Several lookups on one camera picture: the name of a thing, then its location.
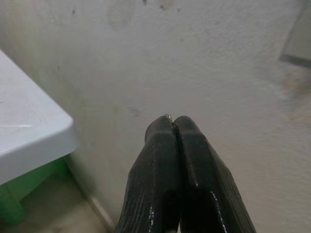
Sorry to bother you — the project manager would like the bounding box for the white skirting board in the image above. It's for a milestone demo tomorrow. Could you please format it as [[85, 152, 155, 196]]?
[[69, 160, 115, 230]]

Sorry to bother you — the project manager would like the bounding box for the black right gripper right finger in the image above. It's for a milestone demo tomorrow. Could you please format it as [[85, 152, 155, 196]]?
[[173, 115, 258, 233]]

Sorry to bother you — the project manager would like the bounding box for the white plastic folding table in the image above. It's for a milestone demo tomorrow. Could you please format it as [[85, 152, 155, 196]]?
[[0, 49, 80, 187]]

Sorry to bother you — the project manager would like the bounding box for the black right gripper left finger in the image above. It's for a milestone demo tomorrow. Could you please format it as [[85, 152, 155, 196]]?
[[113, 116, 182, 233]]

